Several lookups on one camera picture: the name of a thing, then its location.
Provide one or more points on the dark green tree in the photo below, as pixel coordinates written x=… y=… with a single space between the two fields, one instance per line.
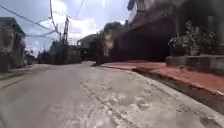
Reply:
x=112 y=26

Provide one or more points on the grey concrete road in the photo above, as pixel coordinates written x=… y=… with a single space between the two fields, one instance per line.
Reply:
x=66 y=96

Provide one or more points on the utility pole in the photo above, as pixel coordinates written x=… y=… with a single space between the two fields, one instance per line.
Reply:
x=66 y=31

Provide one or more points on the red paved strip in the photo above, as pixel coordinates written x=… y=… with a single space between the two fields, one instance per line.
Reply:
x=186 y=76

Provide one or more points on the dark roadside gutter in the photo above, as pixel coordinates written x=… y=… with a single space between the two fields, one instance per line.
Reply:
x=186 y=89

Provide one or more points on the potted green plant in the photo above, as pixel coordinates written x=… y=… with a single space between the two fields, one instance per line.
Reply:
x=193 y=40

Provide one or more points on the grey weathered building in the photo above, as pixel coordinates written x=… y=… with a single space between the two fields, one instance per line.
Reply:
x=10 y=45

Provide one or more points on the building with dark wall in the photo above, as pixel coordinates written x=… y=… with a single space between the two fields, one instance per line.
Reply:
x=150 y=36

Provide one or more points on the low grey stone wall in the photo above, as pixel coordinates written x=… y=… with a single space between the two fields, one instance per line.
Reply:
x=196 y=62

